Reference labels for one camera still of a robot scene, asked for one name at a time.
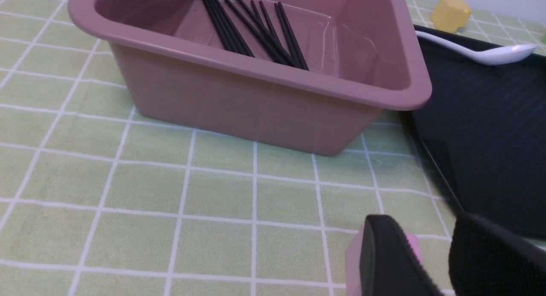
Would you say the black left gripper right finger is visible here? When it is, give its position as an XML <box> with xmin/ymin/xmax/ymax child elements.
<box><xmin>448</xmin><ymin>213</ymin><xmax>546</xmax><ymax>296</ymax></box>

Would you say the left gripper pink black left finger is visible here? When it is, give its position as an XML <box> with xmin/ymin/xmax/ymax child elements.
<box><xmin>345</xmin><ymin>215</ymin><xmax>442</xmax><ymax>296</ymax></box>

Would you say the black plastic tray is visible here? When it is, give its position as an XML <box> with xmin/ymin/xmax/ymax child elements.
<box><xmin>407</xmin><ymin>39</ymin><xmax>546</xmax><ymax>239</ymax></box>

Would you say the white spoon far left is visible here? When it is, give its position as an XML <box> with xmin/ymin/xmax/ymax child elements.
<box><xmin>415</xmin><ymin>31</ymin><xmax>537</xmax><ymax>66</ymax></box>

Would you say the pink plastic bin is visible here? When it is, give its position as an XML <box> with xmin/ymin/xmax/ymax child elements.
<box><xmin>67</xmin><ymin>0</ymin><xmax>432</xmax><ymax>156</ymax></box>

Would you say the yellow foam cube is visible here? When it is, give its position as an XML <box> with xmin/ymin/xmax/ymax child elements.
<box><xmin>430</xmin><ymin>0</ymin><xmax>472</xmax><ymax>33</ymax></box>

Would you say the black chopstick rightmost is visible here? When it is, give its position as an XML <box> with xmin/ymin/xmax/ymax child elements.
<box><xmin>279</xmin><ymin>2</ymin><xmax>309</xmax><ymax>71</ymax></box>

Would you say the black chopstick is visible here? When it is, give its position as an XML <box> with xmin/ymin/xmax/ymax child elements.
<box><xmin>279</xmin><ymin>2</ymin><xmax>309</xmax><ymax>71</ymax></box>
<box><xmin>237</xmin><ymin>0</ymin><xmax>295</xmax><ymax>67</ymax></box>
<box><xmin>224</xmin><ymin>0</ymin><xmax>293</xmax><ymax>66</ymax></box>
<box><xmin>274</xmin><ymin>3</ymin><xmax>303</xmax><ymax>69</ymax></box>
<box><xmin>202</xmin><ymin>0</ymin><xmax>240</xmax><ymax>54</ymax></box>
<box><xmin>213</xmin><ymin>0</ymin><xmax>255</xmax><ymax>58</ymax></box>
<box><xmin>208</xmin><ymin>0</ymin><xmax>254</xmax><ymax>57</ymax></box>

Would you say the black chopstick centre left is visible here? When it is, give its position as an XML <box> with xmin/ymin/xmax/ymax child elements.
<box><xmin>224</xmin><ymin>0</ymin><xmax>293</xmax><ymax>66</ymax></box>

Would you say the green checked tablecloth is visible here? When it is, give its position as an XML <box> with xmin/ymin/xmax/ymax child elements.
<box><xmin>0</xmin><ymin>0</ymin><xmax>546</xmax><ymax>296</ymax></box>

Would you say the black chopstick centre right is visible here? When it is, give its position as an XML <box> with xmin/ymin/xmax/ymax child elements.
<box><xmin>237</xmin><ymin>0</ymin><xmax>295</xmax><ymax>67</ymax></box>

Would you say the black chopstick leftmost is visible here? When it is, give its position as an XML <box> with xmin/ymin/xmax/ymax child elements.
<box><xmin>202</xmin><ymin>0</ymin><xmax>240</xmax><ymax>54</ymax></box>

